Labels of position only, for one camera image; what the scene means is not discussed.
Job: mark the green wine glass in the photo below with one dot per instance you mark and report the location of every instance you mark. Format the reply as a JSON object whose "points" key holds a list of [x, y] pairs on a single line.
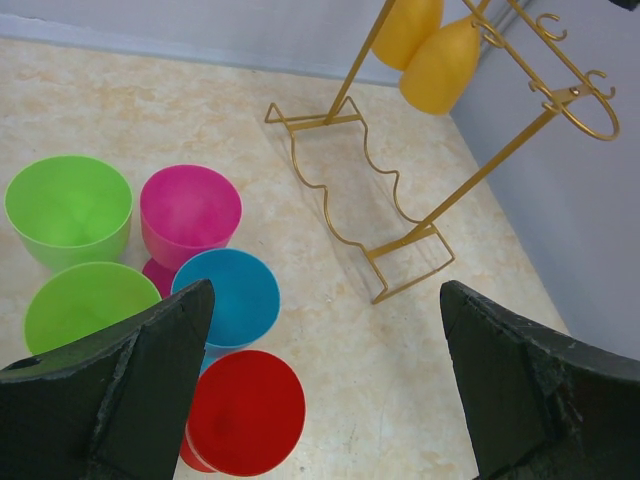
{"points": [[70, 210], [82, 300]]}

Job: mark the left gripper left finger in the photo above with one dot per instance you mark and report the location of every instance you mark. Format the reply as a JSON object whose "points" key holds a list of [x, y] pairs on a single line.
{"points": [[112, 405]]}

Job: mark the pink wine glass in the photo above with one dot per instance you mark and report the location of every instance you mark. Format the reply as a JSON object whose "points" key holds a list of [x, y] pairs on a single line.
{"points": [[185, 209]]}

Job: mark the yellow wine glass back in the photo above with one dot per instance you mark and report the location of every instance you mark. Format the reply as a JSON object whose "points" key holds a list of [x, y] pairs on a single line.
{"points": [[408, 25]]}

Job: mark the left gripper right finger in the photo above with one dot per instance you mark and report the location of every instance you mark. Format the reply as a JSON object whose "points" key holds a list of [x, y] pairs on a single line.
{"points": [[539, 404]]}

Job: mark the red wine glass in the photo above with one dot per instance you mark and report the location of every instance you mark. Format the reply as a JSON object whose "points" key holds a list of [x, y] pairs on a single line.
{"points": [[247, 415]]}

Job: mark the yellow wine glass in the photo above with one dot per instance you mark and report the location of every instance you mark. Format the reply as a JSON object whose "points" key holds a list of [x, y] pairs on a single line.
{"points": [[408, 25], [442, 68]]}

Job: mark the blue wine glass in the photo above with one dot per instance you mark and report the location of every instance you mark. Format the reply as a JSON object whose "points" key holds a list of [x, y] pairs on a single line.
{"points": [[247, 298]]}

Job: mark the yellow wine glass front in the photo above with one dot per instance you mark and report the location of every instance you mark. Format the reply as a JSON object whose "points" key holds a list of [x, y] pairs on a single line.
{"points": [[442, 68]]}

